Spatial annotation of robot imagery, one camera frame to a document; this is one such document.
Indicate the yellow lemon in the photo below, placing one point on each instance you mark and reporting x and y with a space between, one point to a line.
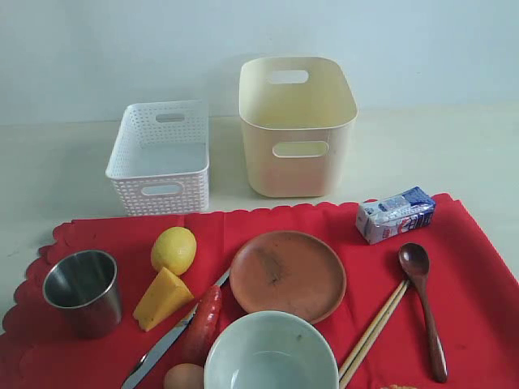
175 250

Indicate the blue white milk carton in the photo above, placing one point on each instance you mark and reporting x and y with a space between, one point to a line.
382 219

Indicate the yellow cheese wedge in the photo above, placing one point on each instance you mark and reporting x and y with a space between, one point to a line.
164 296

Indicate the red sausage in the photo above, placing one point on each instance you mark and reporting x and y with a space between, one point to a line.
202 329

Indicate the brown wooden plate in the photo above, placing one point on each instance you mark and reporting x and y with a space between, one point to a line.
288 271

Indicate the cream plastic bin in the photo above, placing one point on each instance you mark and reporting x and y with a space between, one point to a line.
297 115

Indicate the white perforated plastic basket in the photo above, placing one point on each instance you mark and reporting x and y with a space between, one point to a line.
160 159

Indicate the pale green ceramic bowl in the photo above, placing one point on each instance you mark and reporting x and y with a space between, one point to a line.
271 349

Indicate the dark wooden spoon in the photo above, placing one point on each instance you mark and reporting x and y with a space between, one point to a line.
415 263

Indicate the red scalloped table cloth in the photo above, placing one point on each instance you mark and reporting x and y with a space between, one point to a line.
473 294

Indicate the stainless steel cup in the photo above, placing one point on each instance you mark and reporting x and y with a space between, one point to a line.
84 288

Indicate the brown egg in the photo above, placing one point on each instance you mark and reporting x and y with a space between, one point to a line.
184 376

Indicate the steel table knife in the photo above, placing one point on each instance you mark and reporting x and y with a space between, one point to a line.
146 363

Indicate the right bamboo chopstick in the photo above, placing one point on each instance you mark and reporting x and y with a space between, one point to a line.
375 336

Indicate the orange bread piece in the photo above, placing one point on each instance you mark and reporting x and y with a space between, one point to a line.
395 386

